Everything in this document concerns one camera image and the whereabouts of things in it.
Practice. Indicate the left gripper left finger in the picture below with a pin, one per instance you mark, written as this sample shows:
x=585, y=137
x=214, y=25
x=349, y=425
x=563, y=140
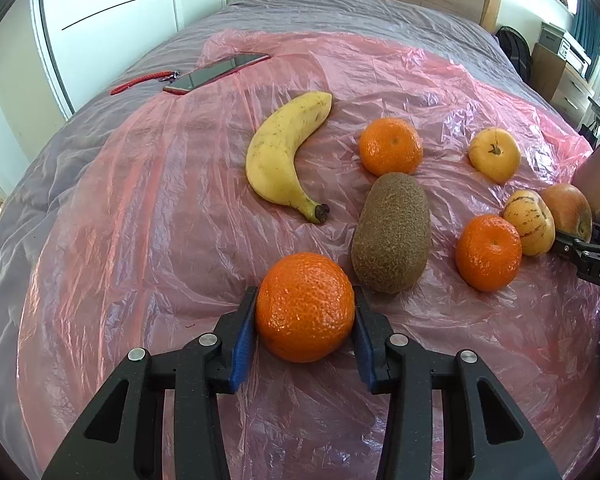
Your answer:
x=119, y=434

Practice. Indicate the purple bed cover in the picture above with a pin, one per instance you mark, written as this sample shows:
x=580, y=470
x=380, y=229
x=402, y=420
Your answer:
x=31, y=210

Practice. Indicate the white wardrobe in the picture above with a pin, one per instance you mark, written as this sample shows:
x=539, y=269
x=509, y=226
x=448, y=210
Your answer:
x=87, y=44

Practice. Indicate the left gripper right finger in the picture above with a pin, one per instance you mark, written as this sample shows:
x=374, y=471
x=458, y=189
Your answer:
x=485, y=434

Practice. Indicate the teal curtain right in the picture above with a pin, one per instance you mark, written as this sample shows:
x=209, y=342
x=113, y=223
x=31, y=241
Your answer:
x=585, y=29

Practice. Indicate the red green apple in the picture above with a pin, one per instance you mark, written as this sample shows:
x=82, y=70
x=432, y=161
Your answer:
x=570, y=209

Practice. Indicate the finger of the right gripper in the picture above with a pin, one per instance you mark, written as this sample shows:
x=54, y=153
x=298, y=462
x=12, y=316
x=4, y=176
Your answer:
x=568, y=247

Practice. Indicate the smartphone red case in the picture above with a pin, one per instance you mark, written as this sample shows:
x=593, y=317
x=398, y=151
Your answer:
x=212, y=72

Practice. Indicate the yellow apple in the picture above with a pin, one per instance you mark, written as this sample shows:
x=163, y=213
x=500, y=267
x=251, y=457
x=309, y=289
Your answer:
x=495, y=153

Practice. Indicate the pink plastic sheet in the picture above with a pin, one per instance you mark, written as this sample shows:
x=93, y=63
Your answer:
x=163, y=234

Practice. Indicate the grey printer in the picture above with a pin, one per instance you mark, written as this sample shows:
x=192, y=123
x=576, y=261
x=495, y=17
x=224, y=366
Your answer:
x=560, y=42

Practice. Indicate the mandarin orange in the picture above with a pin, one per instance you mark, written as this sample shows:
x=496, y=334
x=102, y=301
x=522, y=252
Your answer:
x=390, y=144
x=488, y=254
x=305, y=308

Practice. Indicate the striped pepino melon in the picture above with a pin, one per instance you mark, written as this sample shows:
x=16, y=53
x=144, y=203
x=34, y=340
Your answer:
x=532, y=219

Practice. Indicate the black backpack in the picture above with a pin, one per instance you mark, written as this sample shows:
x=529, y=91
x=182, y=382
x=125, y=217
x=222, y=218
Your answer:
x=516, y=49

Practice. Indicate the kiwi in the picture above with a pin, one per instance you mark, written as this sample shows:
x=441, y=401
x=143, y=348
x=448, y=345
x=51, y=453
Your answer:
x=392, y=241

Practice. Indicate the wooden drawer cabinet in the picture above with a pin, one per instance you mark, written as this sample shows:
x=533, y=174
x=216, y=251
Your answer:
x=560, y=85

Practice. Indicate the yellow banana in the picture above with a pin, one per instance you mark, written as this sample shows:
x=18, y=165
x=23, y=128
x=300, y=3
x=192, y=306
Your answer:
x=270, y=166

